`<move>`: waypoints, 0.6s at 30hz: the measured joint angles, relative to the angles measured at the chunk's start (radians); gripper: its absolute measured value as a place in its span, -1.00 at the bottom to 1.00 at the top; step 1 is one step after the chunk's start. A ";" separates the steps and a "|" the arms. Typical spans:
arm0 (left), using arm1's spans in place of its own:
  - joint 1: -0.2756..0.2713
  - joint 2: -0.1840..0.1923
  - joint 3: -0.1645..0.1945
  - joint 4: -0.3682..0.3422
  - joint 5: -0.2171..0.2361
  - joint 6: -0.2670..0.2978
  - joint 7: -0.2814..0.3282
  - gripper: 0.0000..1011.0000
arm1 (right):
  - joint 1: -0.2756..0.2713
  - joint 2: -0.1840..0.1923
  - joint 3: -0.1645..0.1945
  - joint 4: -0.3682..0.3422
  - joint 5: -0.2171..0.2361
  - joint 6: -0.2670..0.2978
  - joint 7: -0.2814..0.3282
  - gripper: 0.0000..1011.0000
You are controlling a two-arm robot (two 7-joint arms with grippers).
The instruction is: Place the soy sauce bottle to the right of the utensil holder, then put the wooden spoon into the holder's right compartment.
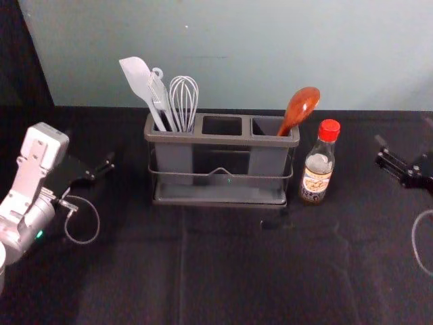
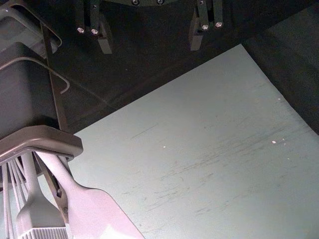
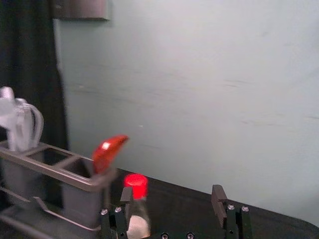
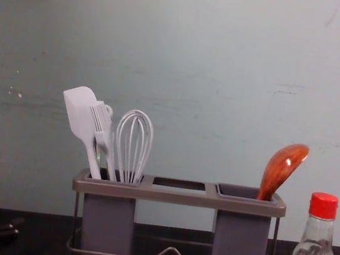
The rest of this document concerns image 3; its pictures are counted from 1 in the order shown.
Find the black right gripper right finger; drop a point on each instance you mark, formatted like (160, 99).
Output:
(219, 204)

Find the black curtain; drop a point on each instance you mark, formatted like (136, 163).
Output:
(27, 69)

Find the black table cloth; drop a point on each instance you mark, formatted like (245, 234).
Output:
(184, 209)

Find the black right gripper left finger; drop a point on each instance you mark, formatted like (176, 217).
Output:
(119, 219)

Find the black rack with steel bars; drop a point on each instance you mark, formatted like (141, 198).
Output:
(74, 196)

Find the white plastic looped utensil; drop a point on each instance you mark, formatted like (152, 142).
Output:
(26, 129)

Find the dark wall-mounted box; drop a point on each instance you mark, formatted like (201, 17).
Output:
(82, 9)

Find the clear shaker bottle red cap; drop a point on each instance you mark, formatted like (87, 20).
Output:
(136, 187)

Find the red plastic utensil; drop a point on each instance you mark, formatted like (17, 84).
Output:
(106, 152)

